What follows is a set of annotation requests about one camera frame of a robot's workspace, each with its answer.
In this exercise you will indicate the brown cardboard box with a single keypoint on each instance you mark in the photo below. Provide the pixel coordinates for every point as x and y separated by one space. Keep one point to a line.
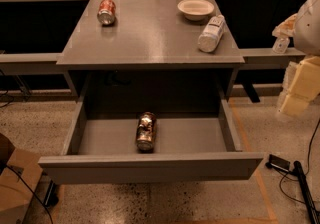
19 177

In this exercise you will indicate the white paper bowl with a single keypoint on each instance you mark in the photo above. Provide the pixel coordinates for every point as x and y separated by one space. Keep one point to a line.
196 10

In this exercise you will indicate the red soda can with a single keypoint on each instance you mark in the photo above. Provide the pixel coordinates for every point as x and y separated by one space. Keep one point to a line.
106 12

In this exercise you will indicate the black tripod stand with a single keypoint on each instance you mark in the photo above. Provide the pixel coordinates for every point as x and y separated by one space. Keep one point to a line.
283 167

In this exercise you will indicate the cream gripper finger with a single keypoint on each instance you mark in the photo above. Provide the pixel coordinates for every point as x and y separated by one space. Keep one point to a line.
301 85
285 28

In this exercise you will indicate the white plastic bottle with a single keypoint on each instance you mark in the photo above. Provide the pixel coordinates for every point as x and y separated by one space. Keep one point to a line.
212 33

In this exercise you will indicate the grey rail ledge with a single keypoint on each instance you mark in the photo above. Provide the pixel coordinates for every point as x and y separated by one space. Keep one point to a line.
30 64

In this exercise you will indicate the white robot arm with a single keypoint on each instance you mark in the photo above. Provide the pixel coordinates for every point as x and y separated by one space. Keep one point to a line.
306 35

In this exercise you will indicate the grey open drawer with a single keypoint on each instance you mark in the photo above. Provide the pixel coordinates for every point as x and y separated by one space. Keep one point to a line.
196 139

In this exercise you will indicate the grey cabinet counter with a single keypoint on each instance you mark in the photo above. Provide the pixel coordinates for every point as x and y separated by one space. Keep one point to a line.
147 34

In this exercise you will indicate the clear sanitizer bottle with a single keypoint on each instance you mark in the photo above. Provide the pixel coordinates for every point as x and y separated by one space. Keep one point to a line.
281 44

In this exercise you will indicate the orange soda can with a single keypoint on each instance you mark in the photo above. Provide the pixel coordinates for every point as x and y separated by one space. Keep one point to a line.
146 131

